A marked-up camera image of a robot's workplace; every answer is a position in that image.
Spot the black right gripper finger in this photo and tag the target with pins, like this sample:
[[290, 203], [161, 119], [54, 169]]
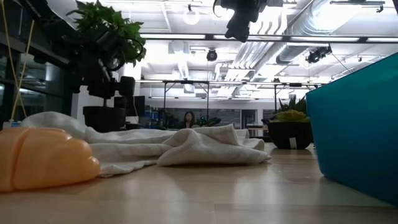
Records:
[[237, 29]]

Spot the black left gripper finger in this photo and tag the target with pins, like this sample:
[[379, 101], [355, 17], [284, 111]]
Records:
[[101, 90], [127, 86]]

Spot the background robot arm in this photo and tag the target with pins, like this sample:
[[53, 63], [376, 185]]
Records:
[[210, 121]]

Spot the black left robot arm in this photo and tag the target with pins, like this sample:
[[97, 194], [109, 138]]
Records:
[[56, 21]]

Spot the orange toy produce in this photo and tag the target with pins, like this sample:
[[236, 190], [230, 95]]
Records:
[[46, 158]]

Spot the teal plastic tupperware container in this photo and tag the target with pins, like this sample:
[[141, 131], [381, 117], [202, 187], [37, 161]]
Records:
[[357, 130]]

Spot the black monitor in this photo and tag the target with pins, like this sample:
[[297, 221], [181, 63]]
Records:
[[138, 105]]

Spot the black round ceiling fixture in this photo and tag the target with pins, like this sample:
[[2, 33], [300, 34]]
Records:
[[212, 55]]

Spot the leafy green potted plant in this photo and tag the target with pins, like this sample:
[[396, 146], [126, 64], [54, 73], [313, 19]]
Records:
[[102, 18]]

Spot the white globe ceiling lamp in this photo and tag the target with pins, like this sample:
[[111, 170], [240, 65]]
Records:
[[191, 17]]

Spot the person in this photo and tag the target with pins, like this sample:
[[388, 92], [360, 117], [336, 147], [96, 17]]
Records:
[[188, 119]]

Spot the long ceiling light strip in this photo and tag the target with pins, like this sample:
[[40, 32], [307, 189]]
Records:
[[311, 39]]

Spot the black ceiling spotlight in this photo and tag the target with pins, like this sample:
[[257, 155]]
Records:
[[317, 55]]

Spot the white plaid dish towel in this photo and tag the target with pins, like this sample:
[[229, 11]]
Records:
[[186, 149]]

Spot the small potted succulent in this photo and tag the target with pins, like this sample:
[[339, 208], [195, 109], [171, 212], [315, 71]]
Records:
[[290, 130]]

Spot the black background workstation frame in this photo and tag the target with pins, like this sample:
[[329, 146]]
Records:
[[186, 81]]

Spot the silver ceiling duct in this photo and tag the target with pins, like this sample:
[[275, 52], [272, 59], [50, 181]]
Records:
[[311, 25]]

